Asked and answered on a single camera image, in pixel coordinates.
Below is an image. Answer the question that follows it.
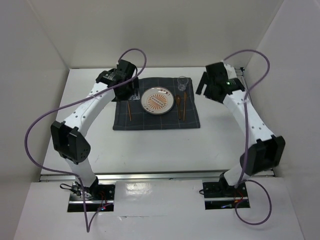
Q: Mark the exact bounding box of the copper fork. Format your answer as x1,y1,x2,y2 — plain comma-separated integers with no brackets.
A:
127,101,132,122

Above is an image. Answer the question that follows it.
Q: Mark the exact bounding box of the dark grey checked cloth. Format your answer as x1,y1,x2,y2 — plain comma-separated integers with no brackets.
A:
112,78,201,131

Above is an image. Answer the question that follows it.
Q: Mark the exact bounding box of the clear faceted drinking glass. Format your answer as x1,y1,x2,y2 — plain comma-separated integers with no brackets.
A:
177,76,189,92

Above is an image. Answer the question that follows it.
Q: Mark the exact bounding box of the orange patterned plate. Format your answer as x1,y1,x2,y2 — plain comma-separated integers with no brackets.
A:
140,87,175,115

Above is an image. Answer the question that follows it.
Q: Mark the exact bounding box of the copper knife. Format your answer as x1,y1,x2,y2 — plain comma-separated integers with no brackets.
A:
183,91,188,122

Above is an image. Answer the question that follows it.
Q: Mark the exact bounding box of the copper spoon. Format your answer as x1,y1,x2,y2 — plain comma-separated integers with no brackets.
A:
175,95,182,120

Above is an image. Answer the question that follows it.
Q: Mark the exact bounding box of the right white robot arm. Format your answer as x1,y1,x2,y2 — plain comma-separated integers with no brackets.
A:
196,62,286,196

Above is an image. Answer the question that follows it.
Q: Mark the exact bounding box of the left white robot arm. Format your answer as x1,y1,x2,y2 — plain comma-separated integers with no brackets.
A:
50,60,139,200

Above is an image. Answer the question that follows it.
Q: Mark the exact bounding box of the front aluminium rail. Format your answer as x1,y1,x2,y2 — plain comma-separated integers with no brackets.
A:
39,170,276,182

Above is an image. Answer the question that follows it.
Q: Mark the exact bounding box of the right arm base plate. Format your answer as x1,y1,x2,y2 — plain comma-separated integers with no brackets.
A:
199,182,250,210

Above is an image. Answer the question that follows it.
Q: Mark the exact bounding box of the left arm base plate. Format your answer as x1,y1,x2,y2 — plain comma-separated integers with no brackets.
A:
59,182,116,213

